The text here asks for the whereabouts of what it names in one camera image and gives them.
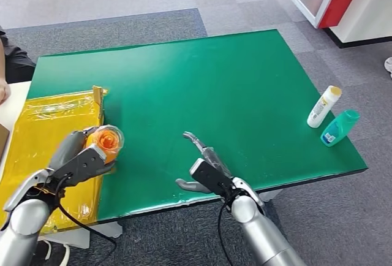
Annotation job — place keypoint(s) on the box wrapped in yellow film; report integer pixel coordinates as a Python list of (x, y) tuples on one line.
[(36, 134)]

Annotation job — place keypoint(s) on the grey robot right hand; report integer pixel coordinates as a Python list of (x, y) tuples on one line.
[(211, 175)]

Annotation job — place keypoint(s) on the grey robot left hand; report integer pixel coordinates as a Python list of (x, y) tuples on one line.
[(79, 166)]

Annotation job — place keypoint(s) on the person's forearm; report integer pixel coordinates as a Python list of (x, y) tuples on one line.
[(1, 59)]

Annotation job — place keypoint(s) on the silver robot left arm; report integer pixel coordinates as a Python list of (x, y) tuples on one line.
[(27, 219)]

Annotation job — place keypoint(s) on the green table mat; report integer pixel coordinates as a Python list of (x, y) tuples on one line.
[(214, 93)]

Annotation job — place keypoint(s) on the brown cardboard piece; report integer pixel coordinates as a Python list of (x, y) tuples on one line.
[(3, 140)]

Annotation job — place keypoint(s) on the orange bottle with clear cap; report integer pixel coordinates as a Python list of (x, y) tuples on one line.
[(108, 140)]

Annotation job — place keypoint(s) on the person's hand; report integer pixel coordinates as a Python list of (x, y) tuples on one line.
[(4, 91)]

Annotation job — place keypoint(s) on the person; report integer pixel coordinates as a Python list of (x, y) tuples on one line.
[(18, 63)]

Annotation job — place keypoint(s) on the teal green bottle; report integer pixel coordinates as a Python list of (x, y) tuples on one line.
[(338, 129)]

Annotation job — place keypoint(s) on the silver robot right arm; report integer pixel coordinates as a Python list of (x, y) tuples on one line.
[(260, 235)]

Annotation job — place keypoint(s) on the white side table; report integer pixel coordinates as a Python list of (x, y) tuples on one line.
[(12, 106)]

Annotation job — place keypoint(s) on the white bottle with yellow cap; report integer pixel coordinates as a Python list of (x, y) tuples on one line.
[(321, 110)]

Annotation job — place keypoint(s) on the white shoe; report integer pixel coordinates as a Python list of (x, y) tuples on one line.
[(389, 67)]

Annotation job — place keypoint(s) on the white table foot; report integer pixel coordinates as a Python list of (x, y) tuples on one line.
[(104, 230)]

